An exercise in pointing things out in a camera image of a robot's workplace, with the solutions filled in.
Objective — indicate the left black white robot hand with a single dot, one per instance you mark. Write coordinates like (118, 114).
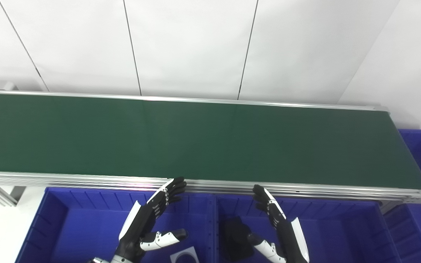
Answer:
(137, 230)

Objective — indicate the green conveyor belt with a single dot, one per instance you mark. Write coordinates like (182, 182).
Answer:
(196, 138)
(86, 179)

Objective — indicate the black part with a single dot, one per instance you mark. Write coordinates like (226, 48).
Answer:
(236, 237)

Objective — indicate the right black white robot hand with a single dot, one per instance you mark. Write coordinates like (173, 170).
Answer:
(291, 241)

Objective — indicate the white packet with dark disc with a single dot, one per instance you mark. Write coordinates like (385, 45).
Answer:
(174, 256)

